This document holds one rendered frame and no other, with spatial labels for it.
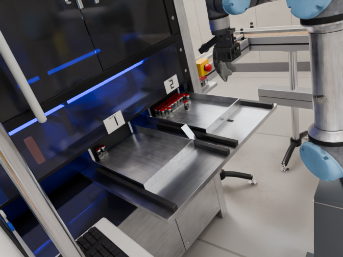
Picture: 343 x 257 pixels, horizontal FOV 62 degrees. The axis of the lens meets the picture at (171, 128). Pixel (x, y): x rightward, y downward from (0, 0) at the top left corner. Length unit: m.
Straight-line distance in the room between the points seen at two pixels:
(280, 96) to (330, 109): 1.42
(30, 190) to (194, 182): 0.61
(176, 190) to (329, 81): 0.52
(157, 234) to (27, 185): 1.16
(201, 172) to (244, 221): 1.04
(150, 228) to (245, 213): 0.76
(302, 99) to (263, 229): 0.88
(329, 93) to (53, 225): 0.61
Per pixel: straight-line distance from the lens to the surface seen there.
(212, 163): 0.98
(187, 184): 0.92
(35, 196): 0.40
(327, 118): 0.77
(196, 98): 1.43
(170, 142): 1.14
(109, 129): 1.11
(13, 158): 0.38
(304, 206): 2.03
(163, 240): 1.56
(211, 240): 1.89
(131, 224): 1.35
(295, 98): 2.13
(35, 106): 0.89
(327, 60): 0.71
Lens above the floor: 1.48
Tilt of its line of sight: 29 degrees down
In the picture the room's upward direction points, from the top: 16 degrees counter-clockwise
